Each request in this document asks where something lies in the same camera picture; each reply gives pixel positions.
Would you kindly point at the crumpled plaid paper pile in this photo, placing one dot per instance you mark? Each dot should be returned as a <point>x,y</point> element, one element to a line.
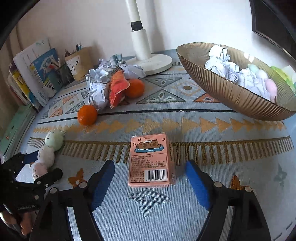
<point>107,68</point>

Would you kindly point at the orange red snack bag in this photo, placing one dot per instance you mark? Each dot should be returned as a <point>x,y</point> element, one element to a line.
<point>118,85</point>

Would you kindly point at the gold ribbed bowl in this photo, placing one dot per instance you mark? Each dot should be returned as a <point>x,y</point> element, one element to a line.
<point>193,57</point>

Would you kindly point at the bamboo pen holder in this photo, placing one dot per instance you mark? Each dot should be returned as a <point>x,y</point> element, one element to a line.
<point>79,63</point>

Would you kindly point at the green flat book stack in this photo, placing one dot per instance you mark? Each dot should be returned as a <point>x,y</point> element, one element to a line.
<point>17,128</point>

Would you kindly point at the white desk lamp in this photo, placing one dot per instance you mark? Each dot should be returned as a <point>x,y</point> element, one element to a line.
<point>150,63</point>

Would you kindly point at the white paper ball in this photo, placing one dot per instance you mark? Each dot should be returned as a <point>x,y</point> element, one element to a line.
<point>252,78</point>

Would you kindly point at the black monitor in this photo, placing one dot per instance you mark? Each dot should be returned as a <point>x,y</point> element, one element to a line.
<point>275,21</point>

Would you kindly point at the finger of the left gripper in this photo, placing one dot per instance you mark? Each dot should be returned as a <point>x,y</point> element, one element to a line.
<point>50,178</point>
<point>30,158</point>

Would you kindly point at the orange mandarin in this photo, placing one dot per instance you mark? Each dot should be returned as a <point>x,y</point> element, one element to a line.
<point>136,88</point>
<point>87,115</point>

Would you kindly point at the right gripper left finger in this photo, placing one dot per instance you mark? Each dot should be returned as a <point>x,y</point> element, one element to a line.
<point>53,223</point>

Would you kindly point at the upright stack of books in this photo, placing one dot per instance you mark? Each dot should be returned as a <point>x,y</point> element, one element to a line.
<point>38,66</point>

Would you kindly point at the patterned woven table mat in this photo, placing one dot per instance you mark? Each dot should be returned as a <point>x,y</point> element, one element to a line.
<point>232,148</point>

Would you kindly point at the black mesh pen cup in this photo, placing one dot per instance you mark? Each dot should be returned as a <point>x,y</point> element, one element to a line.
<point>64,73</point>

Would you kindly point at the three-ball dango plush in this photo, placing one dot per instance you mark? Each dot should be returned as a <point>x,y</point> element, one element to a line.
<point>46,154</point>

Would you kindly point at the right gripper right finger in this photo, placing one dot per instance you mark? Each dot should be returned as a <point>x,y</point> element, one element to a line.
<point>248,221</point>

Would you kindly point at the pink cartoon carton box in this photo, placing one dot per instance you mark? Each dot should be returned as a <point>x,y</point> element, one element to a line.
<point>151,161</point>

